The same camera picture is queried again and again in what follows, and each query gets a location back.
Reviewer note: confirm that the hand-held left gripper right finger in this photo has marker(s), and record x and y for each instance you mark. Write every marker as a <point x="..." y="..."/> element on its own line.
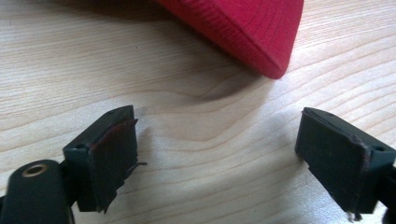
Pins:
<point x="339" y="158"/>

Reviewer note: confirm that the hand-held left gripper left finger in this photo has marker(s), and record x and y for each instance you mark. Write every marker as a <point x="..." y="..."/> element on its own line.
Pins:
<point x="102" y="161"/>

